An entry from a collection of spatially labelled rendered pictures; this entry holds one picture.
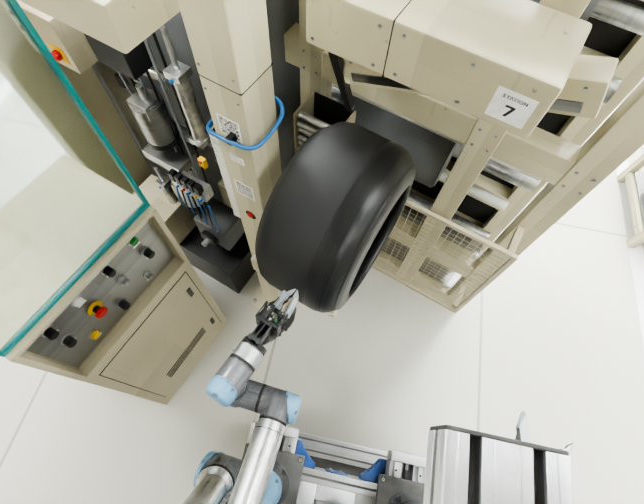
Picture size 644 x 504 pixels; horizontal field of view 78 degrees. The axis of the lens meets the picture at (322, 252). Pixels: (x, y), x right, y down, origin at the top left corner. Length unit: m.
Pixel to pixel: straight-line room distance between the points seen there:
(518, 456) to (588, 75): 0.93
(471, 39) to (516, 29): 0.11
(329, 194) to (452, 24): 0.47
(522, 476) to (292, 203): 0.86
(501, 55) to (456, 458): 0.83
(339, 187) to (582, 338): 2.17
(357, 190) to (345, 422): 1.56
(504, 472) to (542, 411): 2.35
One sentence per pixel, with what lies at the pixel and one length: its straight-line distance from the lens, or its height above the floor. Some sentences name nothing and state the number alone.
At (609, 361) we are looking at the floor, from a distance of 2.97.
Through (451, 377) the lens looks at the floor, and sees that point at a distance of 2.50.
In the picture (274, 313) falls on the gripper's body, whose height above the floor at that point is 1.30.
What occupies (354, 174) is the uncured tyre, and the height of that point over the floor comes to 1.49.
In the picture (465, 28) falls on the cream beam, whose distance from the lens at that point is 1.04.
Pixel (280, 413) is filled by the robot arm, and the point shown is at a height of 1.23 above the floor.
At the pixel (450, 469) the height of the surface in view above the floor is 2.03.
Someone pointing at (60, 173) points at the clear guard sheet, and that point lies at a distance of 1.10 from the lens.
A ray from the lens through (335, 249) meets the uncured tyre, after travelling 1.04.
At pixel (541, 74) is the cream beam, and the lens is 0.99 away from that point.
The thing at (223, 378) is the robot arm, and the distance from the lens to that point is 1.03.
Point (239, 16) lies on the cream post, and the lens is 0.93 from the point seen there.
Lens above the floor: 2.34
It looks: 64 degrees down
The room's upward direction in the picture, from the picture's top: 5 degrees clockwise
